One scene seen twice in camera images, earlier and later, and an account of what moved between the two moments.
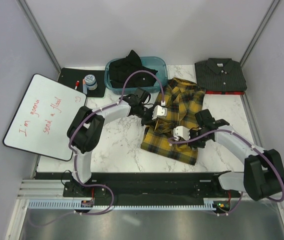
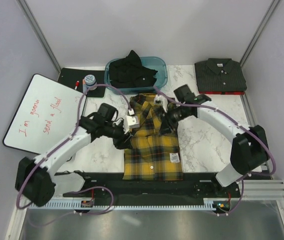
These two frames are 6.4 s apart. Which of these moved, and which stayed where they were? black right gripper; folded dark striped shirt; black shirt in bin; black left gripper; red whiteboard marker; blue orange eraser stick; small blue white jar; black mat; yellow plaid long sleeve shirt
Moved: black left gripper; black right gripper; yellow plaid long sleeve shirt
Stayed: black shirt in bin; blue orange eraser stick; folded dark striped shirt; black mat; small blue white jar; red whiteboard marker
